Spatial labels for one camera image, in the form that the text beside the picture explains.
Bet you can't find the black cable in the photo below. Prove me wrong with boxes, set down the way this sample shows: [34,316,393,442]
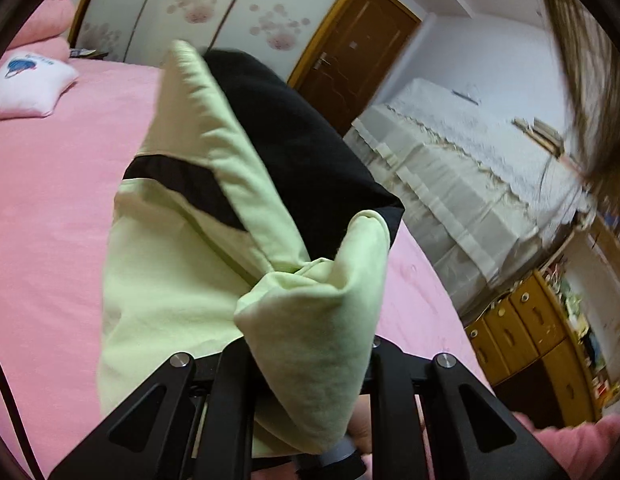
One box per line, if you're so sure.
[0,345,43,480]

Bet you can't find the cluttered wooden shelf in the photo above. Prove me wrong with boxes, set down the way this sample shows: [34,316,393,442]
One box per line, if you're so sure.
[540,205,620,411]

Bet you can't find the white pillow with blue print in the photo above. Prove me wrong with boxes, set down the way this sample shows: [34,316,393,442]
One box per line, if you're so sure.
[0,50,81,122]

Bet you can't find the floral wardrobe doors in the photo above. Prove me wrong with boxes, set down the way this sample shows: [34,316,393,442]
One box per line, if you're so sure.
[67,0,378,86]

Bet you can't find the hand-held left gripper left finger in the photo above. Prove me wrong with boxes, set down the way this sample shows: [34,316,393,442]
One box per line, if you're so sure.
[47,340,254,480]

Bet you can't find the brown wooden door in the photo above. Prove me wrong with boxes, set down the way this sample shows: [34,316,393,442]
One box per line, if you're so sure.
[287,0,423,136]

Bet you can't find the pink pillows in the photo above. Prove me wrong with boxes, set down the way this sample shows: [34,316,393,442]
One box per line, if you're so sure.
[10,0,73,61]

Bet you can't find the yellow wooden cabinet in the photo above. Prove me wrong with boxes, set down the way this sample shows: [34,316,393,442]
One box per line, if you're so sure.
[462,270,611,426]

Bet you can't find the green and black hooded jacket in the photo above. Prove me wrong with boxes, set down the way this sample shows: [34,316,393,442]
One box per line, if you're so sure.
[97,40,406,461]

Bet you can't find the person's pink clothing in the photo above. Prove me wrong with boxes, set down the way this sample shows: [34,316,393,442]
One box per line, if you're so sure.
[510,410,620,480]

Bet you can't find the table with lace cloth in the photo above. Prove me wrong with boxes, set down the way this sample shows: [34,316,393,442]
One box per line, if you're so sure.
[342,77,596,316]

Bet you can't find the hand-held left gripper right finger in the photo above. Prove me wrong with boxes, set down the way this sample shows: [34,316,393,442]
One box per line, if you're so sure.
[371,337,558,480]

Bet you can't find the pink bed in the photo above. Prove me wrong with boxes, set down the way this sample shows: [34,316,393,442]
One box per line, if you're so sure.
[0,40,496,480]

